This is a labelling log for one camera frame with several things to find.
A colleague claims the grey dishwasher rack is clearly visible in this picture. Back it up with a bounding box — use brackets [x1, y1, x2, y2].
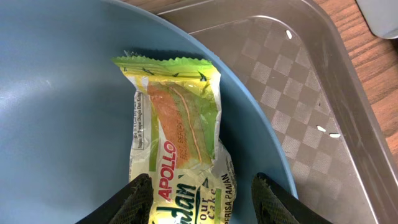
[356, 0, 398, 39]

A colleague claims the dark brown serving tray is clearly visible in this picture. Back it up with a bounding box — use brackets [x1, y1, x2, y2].
[147, 0, 397, 223]

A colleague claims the dark blue plate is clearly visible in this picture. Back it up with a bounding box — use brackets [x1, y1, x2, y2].
[1, 1, 297, 223]

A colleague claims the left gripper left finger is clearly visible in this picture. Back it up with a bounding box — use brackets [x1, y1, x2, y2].
[77, 174, 154, 224]

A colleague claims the yellow green snack wrapper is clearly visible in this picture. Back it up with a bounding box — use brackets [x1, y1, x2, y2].
[113, 55, 237, 223]

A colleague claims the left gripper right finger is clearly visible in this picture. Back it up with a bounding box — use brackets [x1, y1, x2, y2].
[251, 172, 331, 224]

